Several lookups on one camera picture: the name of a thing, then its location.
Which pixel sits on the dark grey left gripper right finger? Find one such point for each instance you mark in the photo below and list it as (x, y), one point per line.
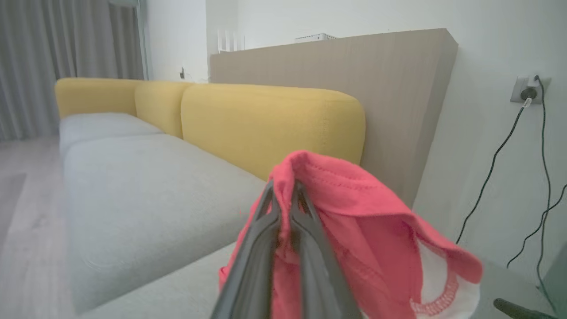
(321, 274)

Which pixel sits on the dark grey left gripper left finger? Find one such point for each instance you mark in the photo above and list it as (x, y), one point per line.
(257, 266)

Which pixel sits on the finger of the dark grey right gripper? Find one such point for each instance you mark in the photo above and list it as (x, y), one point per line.
(518, 311)

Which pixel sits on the red garment with white trim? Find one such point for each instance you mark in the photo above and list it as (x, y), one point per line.
(376, 239)

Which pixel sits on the large grey ottoman seat cushion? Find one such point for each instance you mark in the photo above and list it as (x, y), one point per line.
(168, 292)

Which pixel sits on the wide grey sofa seat cushion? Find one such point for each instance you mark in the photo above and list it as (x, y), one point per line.
(146, 199)

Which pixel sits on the long yellow sofa back cushion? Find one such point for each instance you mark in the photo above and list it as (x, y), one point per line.
(266, 124)

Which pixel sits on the short yellow sofa back cushion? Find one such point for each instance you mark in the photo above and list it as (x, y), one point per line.
(159, 106)

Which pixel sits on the beige wooden panel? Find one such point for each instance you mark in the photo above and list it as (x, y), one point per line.
(354, 66)

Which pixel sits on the small grey sofa seat cushion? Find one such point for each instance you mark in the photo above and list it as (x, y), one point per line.
(97, 126)

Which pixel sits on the white device with antennas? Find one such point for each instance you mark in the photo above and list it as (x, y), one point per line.
(230, 42)

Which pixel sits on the flat white router box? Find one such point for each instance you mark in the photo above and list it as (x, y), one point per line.
(315, 37)

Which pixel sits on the yellow sofa armrest cushion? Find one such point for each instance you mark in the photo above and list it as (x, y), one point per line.
(93, 95)

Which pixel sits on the grey curtain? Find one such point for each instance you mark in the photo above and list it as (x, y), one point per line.
(53, 57)

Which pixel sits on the small black wall outlet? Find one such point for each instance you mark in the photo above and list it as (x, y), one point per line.
(182, 73)

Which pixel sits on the white wall socket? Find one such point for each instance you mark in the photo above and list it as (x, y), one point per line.
(518, 84)

